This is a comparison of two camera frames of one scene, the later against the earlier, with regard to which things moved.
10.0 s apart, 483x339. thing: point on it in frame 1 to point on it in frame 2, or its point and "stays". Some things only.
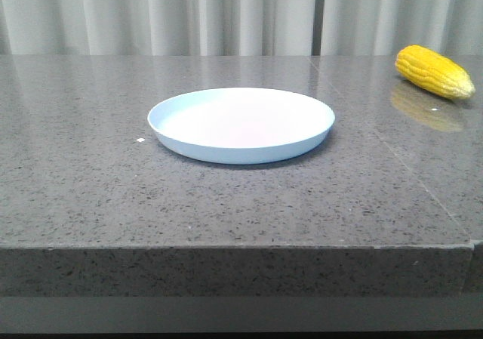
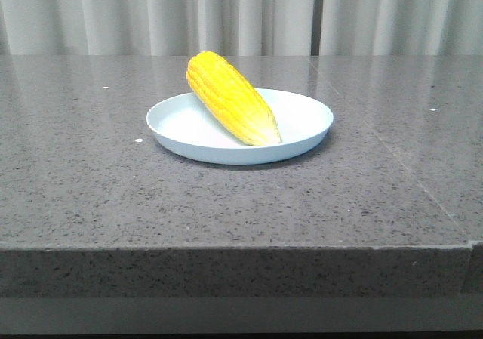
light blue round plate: x=238 y=125 stays
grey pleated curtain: x=239 y=16 stays
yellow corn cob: x=435 y=71 to x=232 y=100
